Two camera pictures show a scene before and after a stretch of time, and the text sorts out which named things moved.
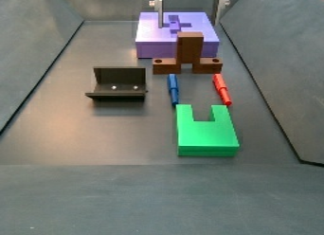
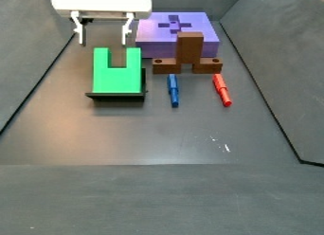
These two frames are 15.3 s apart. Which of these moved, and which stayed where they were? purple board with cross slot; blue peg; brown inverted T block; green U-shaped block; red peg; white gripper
Moved: green U-shaped block; white gripper
Stayed: brown inverted T block; red peg; blue peg; purple board with cross slot
